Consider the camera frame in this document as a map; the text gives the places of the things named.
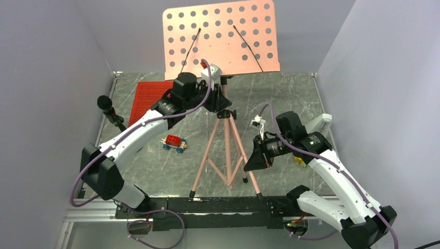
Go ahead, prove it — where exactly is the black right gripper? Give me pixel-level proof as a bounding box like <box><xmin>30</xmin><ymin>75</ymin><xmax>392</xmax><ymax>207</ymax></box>
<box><xmin>244</xmin><ymin>133</ymin><xmax>293</xmax><ymax>171</ymax></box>

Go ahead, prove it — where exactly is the pink tripod music stand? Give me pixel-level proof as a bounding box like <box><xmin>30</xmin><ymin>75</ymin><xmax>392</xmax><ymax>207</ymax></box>
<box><xmin>162</xmin><ymin>1</ymin><xmax>280</xmax><ymax>197</ymax></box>

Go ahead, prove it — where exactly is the black microphone on stand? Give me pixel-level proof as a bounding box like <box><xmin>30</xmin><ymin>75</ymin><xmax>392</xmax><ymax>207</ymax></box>
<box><xmin>97</xmin><ymin>95</ymin><xmax>127</xmax><ymax>132</ymax></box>

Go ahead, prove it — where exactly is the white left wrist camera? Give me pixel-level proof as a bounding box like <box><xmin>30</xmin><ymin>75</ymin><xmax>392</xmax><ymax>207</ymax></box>
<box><xmin>201</xmin><ymin>59</ymin><xmax>223</xmax><ymax>81</ymax></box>

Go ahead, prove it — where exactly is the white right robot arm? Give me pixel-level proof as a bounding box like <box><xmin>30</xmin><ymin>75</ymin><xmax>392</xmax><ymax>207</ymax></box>
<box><xmin>244</xmin><ymin>111</ymin><xmax>397</xmax><ymax>248</ymax></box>

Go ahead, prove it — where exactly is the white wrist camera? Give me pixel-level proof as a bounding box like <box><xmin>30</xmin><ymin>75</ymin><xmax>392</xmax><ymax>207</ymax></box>
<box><xmin>250</xmin><ymin>115</ymin><xmax>266</xmax><ymax>138</ymax></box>
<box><xmin>201</xmin><ymin>59</ymin><xmax>223</xmax><ymax>81</ymax></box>

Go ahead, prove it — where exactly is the yellow green toy block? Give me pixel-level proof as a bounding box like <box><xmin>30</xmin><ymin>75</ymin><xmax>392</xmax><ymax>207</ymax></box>
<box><xmin>294</xmin><ymin>157</ymin><xmax>307</xmax><ymax>168</ymax></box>

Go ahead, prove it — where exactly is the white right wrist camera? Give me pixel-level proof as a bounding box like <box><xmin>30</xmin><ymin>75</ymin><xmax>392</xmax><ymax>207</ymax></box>
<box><xmin>250</xmin><ymin>115</ymin><xmax>266</xmax><ymax>138</ymax></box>

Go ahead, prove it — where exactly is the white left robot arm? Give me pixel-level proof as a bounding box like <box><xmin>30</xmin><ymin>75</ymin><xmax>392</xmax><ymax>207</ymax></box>
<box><xmin>79</xmin><ymin>72</ymin><xmax>232</xmax><ymax>218</ymax></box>

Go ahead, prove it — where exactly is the black cable bottom right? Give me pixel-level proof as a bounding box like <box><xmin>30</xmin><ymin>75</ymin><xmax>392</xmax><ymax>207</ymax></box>
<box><xmin>412</xmin><ymin>240</ymin><xmax>440</xmax><ymax>249</ymax></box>

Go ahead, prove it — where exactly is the red sheet music page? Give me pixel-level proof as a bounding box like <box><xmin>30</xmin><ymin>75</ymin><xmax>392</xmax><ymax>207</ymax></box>
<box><xmin>128</xmin><ymin>81</ymin><xmax>173</xmax><ymax>126</ymax></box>

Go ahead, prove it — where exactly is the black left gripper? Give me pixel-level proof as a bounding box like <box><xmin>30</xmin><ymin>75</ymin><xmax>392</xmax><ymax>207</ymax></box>
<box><xmin>185</xmin><ymin>79</ymin><xmax>232</xmax><ymax>114</ymax></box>

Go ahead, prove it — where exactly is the red blue toy car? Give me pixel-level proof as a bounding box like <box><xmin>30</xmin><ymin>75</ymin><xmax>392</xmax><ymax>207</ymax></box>
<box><xmin>161</xmin><ymin>135</ymin><xmax>187</xmax><ymax>153</ymax></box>

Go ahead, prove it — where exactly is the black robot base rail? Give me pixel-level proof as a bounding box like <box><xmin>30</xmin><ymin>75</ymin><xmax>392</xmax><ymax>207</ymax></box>
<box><xmin>115</xmin><ymin>195</ymin><xmax>320</xmax><ymax>231</ymax></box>

